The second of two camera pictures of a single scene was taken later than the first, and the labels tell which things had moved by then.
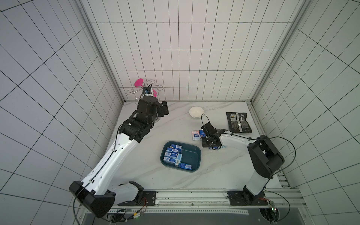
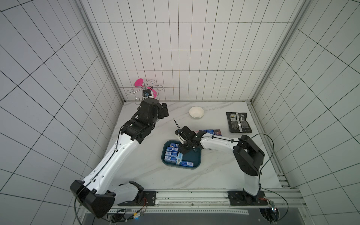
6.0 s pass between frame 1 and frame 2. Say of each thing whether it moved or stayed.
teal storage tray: stayed
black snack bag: stayed
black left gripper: stayed
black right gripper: moved
